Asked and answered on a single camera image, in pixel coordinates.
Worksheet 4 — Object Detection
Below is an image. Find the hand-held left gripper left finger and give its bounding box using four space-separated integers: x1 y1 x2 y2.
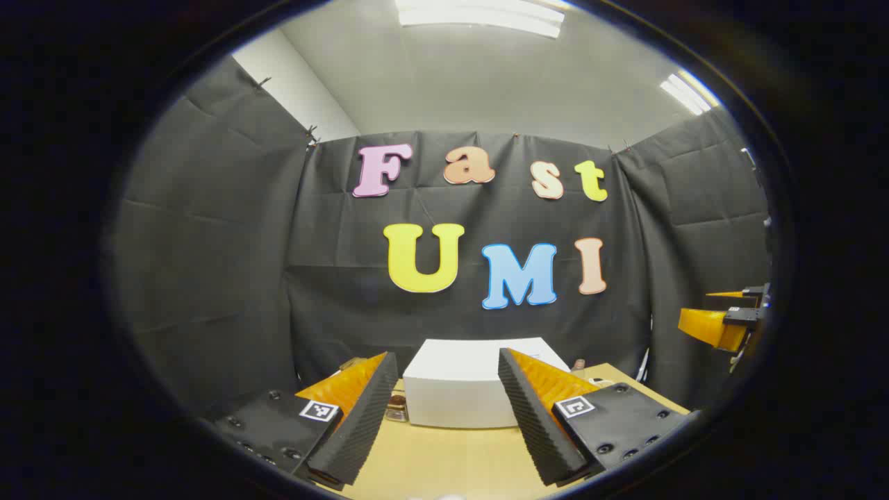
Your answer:
208 351 400 490

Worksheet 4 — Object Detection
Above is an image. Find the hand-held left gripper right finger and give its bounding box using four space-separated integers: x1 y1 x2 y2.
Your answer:
497 347 695 487

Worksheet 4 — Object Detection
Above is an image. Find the white microwave oven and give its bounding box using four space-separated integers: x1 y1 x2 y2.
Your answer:
403 338 572 429

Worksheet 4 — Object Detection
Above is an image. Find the black backdrop cloth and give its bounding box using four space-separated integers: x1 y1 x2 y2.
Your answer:
115 56 773 417

